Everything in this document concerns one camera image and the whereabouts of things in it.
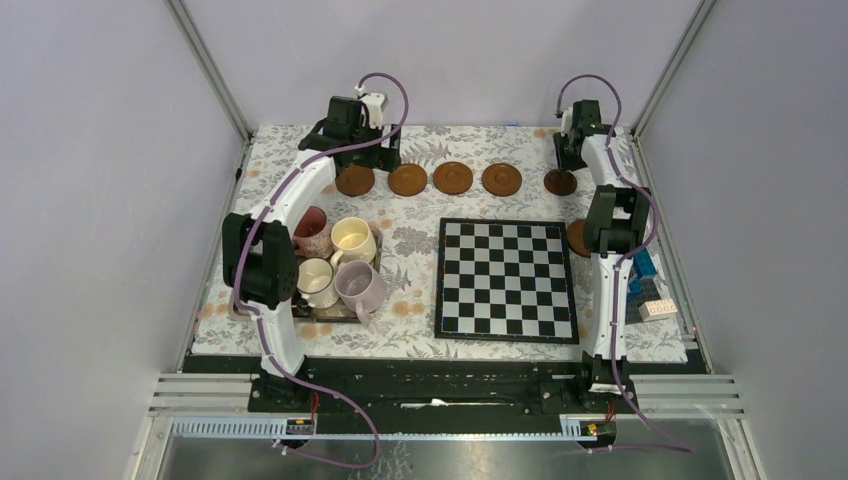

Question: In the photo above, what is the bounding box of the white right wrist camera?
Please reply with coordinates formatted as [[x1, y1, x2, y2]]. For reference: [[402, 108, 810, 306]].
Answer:
[[560, 107, 574, 136]]

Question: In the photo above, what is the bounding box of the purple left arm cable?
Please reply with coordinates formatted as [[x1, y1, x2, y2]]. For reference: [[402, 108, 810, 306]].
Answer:
[[231, 72, 411, 470]]

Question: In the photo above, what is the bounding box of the metal tray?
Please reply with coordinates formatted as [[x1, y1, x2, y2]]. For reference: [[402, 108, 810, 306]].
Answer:
[[227, 225, 384, 325]]

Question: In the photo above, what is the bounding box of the dark brown small coaster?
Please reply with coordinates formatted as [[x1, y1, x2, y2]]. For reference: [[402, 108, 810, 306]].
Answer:
[[543, 169, 578, 196]]

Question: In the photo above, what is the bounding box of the blue toy brick structure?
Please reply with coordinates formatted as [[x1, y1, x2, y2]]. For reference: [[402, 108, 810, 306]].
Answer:
[[625, 250, 661, 325]]

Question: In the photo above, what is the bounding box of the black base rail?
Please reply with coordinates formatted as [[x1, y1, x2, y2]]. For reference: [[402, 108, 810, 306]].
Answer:
[[182, 354, 710, 437]]

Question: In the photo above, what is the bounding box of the brown wooden coaster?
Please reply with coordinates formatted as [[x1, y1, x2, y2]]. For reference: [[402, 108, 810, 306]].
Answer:
[[387, 163, 428, 197], [335, 165, 375, 197], [566, 219, 591, 258], [433, 161, 473, 195], [481, 163, 522, 197]]

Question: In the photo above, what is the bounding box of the black white chessboard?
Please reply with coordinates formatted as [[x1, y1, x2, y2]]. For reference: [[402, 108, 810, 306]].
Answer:
[[434, 218, 579, 345]]

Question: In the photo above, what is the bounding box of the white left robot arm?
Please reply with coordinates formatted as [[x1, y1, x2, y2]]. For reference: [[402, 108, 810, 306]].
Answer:
[[221, 93, 401, 411]]

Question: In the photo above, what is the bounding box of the white ribbed mug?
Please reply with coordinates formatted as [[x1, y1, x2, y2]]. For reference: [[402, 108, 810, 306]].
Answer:
[[297, 258, 339, 309]]

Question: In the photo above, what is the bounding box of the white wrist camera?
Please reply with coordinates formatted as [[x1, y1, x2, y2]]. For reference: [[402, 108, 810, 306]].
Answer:
[[356, 87, 389, 130], [560, 107, 574, 136]]

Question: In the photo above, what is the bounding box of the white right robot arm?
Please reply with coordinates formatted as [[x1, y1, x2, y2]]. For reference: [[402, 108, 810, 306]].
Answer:
[[554, 100, 650, 412]]

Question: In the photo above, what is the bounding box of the cream yellow mug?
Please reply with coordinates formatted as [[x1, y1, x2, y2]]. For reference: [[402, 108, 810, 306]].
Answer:
[[329, 217, 377, 269]]

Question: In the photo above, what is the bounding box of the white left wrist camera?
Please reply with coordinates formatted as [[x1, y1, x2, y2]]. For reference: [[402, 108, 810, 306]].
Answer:
[[356, 87, 389, 130]]

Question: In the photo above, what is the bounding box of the white toy brick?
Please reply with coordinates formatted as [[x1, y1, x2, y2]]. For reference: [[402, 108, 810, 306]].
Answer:
[[639, 299, 678, 322]]

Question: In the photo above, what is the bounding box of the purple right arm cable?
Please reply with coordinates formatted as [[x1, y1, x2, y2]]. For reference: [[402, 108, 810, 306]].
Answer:
[[555, 73, 696, 455]]

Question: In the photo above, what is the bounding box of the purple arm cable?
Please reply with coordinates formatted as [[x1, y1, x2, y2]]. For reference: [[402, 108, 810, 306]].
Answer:
[[231, 72, 411, 470], [555, 73, 696, 455]]

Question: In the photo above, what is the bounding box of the pink mug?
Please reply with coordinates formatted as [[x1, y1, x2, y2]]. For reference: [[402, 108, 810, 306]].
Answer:
[[292, 206, 334, 259]]

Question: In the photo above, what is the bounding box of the lavender mug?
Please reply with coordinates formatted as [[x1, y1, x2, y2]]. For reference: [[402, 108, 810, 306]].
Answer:
[[333, 261, 388, 325]]

